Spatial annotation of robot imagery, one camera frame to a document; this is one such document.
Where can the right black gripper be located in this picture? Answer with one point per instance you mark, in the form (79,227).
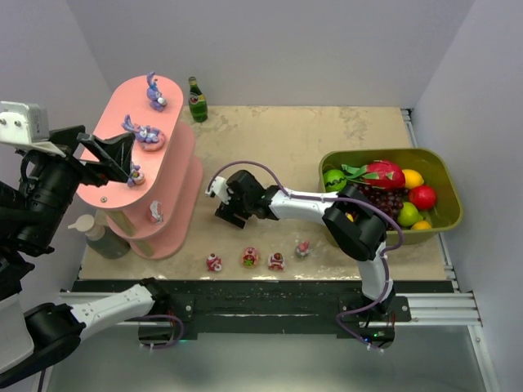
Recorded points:
(234,210)

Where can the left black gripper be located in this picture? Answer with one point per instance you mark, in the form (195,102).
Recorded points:
(86,153)

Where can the small purple bunny cupcake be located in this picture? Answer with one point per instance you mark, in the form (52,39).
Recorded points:
(136,176)

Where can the purple bunny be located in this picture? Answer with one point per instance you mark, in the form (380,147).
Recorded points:
(150,139)

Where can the purple bunny figure toy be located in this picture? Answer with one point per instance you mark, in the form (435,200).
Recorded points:
(154,95)

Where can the pink bunny figure toy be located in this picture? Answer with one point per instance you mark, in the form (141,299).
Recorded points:
(303,249)

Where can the pink white cake toy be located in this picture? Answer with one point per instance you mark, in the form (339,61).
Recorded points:
(155,213)

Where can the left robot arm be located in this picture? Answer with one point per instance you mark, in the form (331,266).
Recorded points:
(50,174)

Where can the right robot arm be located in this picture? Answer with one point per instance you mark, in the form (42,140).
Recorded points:
(357,227)

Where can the pink tiered shelf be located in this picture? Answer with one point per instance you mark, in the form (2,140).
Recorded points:
(172,175)

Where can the pink round cake toy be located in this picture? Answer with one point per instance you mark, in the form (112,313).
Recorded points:
(250,257)

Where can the strawberry cake toy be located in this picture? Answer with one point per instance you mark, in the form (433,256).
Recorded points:
(276,261)

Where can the red white cake toy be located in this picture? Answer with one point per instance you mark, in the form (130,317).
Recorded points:
(213,263)

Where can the green soap dispenser bottle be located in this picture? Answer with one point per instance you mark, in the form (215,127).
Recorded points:
(101,238)

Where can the green glass bottle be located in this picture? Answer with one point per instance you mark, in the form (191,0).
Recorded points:
(197,102)

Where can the pink dragon fruit toy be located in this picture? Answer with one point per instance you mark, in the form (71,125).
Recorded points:
(379,174)

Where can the purple grape bunch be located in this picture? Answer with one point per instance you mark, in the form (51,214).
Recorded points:
(390,202)

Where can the green pear toy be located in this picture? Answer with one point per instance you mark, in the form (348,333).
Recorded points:
(408,215)

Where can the yellow lemon toy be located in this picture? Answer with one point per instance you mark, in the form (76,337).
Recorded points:
(413,179)

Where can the orange fruit toy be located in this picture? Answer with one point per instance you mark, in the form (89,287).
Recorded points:
(421,225)

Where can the red apple toy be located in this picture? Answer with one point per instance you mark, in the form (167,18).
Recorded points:
(423,197)

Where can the olive green plastic bin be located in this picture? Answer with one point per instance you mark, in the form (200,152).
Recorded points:
(447,212)

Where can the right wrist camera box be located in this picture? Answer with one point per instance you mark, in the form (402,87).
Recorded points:
(218,188)

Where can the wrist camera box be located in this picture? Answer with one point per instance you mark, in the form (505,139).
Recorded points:
(218,188)
(25,126)

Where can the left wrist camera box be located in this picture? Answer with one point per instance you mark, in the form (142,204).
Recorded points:
(25,126)

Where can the black base frame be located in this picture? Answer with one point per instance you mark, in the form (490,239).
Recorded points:
(263,307)

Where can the aluminium rail frame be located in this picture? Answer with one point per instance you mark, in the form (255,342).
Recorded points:
(445,309)

